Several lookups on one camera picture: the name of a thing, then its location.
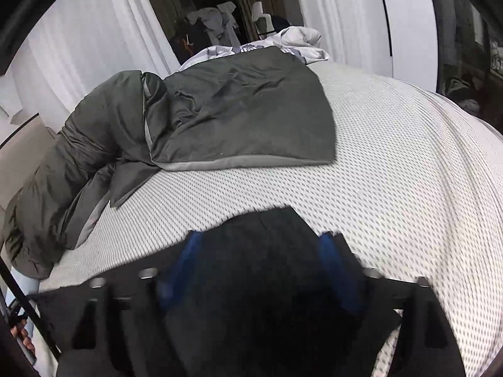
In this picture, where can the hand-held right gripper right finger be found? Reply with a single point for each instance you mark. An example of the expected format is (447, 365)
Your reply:
(334, 267)

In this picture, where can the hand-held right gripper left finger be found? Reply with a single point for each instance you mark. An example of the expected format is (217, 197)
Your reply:
(184, 261)

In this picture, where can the black pants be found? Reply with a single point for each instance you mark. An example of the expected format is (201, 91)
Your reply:
(259, 275)

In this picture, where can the person's left hand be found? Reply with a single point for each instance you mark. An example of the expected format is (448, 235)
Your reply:
(19, 334)

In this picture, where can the light blue pillow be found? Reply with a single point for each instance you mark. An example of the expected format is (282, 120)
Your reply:
(25, 282)

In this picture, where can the white textured mattress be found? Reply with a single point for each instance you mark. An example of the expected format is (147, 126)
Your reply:
(393, 188)

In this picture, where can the beige headboard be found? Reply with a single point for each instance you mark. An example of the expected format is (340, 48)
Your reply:
(19, 165)

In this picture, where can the dark grey duvet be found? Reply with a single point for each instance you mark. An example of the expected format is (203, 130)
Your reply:
(243, 110)

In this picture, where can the white printed blanket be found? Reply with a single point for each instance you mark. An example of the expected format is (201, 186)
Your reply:
(298, 37)

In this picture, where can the grey clothes pile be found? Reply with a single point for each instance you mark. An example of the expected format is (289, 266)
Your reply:
(214, 17)

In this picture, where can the white curtain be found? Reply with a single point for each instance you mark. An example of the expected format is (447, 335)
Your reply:
(338, 4)
(98, 27)

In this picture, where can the white chair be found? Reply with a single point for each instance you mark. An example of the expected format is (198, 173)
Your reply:
(262, 17)

